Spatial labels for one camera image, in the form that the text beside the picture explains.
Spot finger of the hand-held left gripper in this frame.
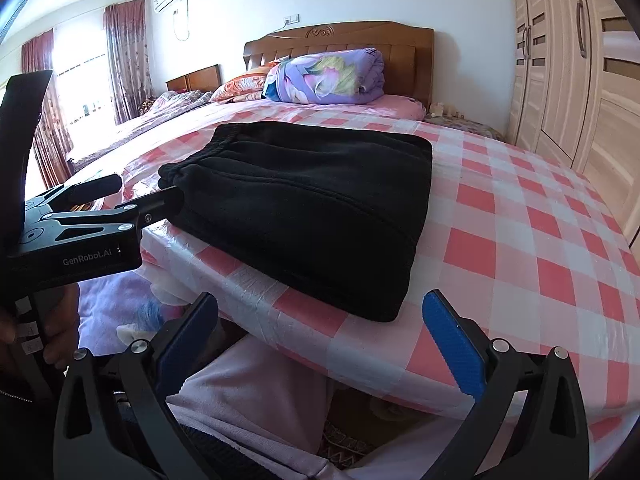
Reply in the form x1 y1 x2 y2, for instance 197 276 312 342
26 173 123 213
42 185 185 250

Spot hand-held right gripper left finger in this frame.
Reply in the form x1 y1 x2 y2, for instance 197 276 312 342
51 291 220 480

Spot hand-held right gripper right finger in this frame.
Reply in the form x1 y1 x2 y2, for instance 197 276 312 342
421 288 592 480

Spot black pants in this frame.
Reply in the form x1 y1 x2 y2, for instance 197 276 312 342
158 122 434 324

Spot person's left forearm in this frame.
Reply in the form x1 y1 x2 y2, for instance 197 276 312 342
0 355 68 480

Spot person's left hand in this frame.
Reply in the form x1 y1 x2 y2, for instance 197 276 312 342
42 282 82 374

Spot lavender printed blanket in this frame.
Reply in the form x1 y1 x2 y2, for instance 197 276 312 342
77 269 174 344

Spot dark red patterned curtain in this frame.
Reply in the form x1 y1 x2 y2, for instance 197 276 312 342
103 0 154 127
21 29 75 190

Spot red checkered plastic sheet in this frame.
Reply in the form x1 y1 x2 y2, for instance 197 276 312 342
117 107 640 466

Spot patterned floor rug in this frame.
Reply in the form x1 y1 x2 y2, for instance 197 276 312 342
322 386 452 472

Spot small wooden headboard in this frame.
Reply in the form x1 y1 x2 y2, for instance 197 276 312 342
165 64 222 94

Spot orange floral pillow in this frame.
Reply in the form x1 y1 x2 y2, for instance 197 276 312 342
209 73 272 104

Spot purple folded quilt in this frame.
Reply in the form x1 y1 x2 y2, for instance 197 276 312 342
262 47 386 106

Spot nightstand with floral cover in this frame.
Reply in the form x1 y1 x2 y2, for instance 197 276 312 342
425 109 507 142

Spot light wooden wardrobe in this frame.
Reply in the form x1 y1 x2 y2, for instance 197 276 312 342
505 0 640 251

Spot wooden bed headboard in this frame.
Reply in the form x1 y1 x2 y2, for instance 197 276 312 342
243 21 435 109

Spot air conditioner cable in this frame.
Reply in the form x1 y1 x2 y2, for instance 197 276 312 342
172 7 192 42

